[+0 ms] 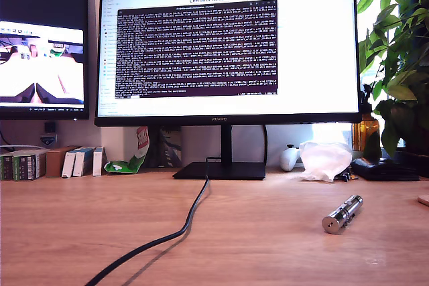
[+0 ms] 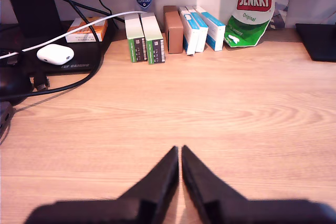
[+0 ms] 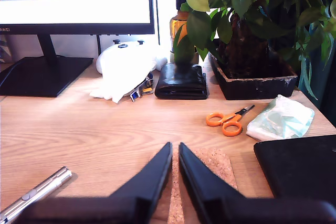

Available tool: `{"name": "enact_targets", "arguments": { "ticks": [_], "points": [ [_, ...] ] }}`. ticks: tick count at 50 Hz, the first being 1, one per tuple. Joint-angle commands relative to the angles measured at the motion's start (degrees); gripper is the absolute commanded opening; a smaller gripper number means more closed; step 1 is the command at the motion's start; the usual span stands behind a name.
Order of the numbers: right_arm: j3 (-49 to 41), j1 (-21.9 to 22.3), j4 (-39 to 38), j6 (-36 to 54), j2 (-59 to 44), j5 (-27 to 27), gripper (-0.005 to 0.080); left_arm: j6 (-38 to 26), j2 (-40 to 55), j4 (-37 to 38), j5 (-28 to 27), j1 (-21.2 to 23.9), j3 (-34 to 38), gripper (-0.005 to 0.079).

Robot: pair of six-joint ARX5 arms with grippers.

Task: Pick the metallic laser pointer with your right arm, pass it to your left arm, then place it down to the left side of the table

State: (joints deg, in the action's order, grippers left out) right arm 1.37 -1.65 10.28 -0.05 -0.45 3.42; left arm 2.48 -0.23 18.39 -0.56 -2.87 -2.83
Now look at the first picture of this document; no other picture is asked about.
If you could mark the green printed box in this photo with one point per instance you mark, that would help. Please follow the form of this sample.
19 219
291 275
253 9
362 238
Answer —
25 167
6 167

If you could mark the green leafy potted plant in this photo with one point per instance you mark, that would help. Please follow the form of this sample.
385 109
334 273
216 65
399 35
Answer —
402 65

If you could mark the metallic silver laser pointer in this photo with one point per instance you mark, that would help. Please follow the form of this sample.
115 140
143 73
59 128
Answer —
338 220

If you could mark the amber glass bottle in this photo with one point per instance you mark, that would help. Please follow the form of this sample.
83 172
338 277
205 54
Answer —
363 132

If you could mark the blue shield badge sticker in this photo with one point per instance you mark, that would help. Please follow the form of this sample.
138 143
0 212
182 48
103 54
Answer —
47 139

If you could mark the brown cardboard box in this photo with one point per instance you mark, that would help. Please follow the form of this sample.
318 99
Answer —
54 162

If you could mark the green and red snack bag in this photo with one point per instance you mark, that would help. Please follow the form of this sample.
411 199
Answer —
124 165

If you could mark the white game controller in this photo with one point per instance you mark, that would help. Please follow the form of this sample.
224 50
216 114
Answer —
288 160

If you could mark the small white and blue box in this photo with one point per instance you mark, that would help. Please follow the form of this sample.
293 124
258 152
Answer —
68 165
79 164
97 162

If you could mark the black leather wallet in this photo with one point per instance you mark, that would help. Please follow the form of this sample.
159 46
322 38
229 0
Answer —
382 169

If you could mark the small black cube device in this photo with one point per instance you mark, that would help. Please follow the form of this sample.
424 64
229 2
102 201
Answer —
50 127

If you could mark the large black Huawei monitor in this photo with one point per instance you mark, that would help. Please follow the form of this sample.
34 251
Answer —
301 65

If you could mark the black and yellow clip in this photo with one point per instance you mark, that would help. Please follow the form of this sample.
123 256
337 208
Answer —
345 176

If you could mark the dark patterned carton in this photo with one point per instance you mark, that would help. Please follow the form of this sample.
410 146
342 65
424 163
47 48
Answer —
171 148

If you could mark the crumpled white plastic bag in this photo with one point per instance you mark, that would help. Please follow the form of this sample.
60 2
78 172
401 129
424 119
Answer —
321 162

